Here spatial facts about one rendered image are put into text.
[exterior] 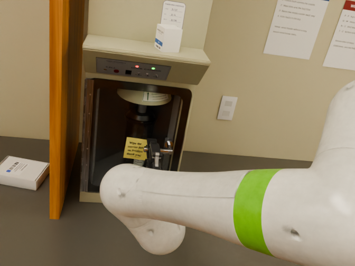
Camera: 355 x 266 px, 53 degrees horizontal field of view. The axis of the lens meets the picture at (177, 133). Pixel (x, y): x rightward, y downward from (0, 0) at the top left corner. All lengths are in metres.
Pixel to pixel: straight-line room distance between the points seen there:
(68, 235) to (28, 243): 0.11
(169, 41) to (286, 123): 0.95
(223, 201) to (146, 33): 0.62
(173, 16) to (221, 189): 0.61
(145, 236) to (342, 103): 0.45
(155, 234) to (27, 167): 0.74
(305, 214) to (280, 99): 1.27
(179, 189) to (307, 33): 1.16
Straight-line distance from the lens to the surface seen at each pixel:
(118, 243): 1.14
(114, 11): 1.00
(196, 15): 1.01
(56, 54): 0.94
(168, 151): 1.08
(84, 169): 1.18
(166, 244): 0.77
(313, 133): 1.83
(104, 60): 0.94
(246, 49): 1.54
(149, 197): 0.62
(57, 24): 0.93
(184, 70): 0.96
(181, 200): 0.56
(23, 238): 1.16
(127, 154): 1.14
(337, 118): 0.51
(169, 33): 0.92
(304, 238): 0.43
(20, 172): 1.35
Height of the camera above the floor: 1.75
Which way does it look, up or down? 27 degrees down
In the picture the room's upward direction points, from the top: 11 degrees clockwise
